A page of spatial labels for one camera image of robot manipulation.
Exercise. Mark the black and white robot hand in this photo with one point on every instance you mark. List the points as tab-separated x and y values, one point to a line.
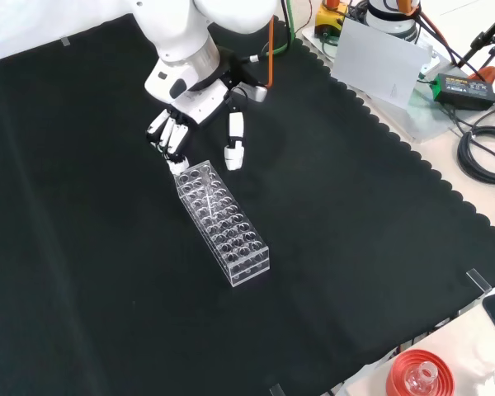
202	107

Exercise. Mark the clear glass test tube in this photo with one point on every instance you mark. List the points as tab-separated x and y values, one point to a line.
208	194

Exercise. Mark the clear acrylic test tube rack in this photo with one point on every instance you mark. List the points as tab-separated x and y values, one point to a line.
247	272

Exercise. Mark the clear cloth clip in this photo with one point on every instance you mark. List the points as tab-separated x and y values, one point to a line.
276	390
65	41
478	281

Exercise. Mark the yellow stop button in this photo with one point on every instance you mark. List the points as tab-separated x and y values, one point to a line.
328	20

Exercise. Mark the black bench cloth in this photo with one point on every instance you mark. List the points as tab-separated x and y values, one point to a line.
107	247

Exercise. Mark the pale board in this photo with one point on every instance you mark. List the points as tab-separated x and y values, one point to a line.
375	62

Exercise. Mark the black power adapter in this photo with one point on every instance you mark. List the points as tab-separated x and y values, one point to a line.
466	88

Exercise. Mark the black tripod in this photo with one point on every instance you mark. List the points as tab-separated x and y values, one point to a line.
478	41

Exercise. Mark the orange tripod foot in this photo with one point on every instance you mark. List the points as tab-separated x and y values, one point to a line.
486	74

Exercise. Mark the clear glass flask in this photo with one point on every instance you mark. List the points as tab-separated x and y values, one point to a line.
425	373

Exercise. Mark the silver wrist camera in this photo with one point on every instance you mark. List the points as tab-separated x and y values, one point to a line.
256	93

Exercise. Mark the grey metal base plate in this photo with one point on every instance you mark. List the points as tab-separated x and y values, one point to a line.
429	119

